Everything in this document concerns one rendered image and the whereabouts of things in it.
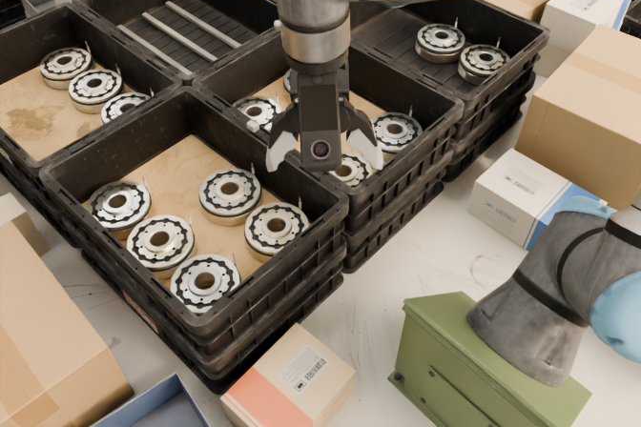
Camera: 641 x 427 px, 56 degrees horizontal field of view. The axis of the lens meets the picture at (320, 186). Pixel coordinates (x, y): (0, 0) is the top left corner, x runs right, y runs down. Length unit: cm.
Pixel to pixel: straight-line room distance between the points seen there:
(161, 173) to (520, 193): 64
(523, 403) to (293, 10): 50
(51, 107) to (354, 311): 71
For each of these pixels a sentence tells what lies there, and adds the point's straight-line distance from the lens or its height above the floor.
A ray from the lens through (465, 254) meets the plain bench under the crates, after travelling 114.
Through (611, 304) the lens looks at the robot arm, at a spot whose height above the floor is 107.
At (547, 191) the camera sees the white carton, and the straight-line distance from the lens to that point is 116.
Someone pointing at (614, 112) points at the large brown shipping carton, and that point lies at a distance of 119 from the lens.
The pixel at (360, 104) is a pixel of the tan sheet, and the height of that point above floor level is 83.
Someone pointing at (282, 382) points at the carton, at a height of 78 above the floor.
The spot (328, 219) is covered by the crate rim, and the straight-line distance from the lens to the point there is 86.
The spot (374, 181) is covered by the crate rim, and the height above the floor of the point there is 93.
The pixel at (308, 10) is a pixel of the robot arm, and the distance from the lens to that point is 61.
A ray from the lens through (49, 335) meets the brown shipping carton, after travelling 92.
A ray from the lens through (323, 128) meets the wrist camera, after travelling 66.
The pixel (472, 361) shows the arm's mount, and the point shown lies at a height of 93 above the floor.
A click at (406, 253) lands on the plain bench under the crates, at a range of 112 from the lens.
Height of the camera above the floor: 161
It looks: 49 degrees down
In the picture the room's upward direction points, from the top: straight up
